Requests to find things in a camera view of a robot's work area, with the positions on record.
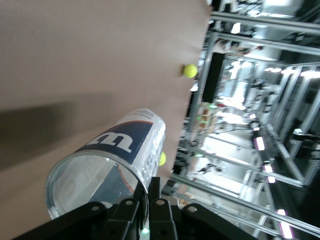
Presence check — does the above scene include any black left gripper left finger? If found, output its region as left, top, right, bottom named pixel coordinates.
left=12, top=197, right=141, bottom=240

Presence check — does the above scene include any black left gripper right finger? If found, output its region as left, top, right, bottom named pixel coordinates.
left=148, top=176, right=256, bottom=240

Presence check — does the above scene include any clear tennis ball can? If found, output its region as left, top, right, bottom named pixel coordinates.
left=44, top=107, right=167, bottom=221

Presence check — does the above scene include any black flat panel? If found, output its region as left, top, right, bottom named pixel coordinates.
left=202, top=51, right=225, bottom=104

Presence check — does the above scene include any brown table mat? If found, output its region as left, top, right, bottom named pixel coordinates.
left=0, top=0, right=213, bottom=240

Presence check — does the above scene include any aluminium frame rack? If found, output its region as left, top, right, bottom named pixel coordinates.
left=159, top=0, right=320, bottom=240

